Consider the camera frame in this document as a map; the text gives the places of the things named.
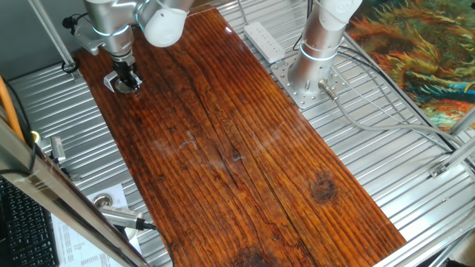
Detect black keyboard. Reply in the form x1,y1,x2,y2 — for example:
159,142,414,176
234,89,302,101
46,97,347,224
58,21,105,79
0,176,60,267

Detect shiny steel frame bar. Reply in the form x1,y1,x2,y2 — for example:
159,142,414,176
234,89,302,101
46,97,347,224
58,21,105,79
0,107,150,267

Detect orange pipe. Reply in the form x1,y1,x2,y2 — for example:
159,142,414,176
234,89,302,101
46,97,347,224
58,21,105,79
0,76,25,142

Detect colourful painted cloth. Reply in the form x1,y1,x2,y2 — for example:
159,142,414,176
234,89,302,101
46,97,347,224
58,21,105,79
347,0,475,131

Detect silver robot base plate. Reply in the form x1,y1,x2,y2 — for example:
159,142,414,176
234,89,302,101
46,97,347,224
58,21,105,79
269,55,352,110

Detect black cable plug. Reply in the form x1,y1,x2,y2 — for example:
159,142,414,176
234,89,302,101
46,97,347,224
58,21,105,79
62,13,77,30

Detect thick grey base cable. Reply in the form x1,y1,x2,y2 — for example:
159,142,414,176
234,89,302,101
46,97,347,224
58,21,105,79
318,79,475,149

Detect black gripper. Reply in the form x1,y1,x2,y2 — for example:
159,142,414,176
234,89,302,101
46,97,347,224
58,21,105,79
112,59,144,92

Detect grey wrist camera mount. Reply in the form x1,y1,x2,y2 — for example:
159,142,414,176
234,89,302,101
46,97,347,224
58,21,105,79
72,22,107,56

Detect white mesh basket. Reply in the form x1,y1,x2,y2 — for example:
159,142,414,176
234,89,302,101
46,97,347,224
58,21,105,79
102,69,145,93

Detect brown wooden board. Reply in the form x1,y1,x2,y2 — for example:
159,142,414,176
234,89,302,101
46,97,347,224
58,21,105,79
73,6,407,267

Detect small round metal tin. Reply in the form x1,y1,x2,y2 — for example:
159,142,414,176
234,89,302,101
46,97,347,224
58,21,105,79
92,193,114,209

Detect small silver mounted device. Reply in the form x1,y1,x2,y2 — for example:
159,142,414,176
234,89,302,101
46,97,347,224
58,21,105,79
49,136,81,182

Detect black camera cable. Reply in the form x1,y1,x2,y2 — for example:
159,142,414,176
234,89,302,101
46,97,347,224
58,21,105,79
142,221,176,267

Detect small white ceramic dish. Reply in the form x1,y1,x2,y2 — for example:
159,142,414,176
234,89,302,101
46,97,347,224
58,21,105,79
122,226,141,244

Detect aluminium frame post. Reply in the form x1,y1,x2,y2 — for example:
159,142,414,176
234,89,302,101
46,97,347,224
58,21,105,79
27,0,79,74

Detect white power strip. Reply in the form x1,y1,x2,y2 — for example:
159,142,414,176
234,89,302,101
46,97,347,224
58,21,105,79
243,21,286,64

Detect aluminium frame strut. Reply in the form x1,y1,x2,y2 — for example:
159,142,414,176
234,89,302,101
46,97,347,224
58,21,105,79
429,107,475,179

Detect printed paper sheet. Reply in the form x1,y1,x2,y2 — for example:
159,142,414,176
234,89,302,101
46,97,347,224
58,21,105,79
51,183,144,267

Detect silver camera with cable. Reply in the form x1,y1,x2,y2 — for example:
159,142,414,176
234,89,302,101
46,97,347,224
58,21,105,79
98,205,148,231

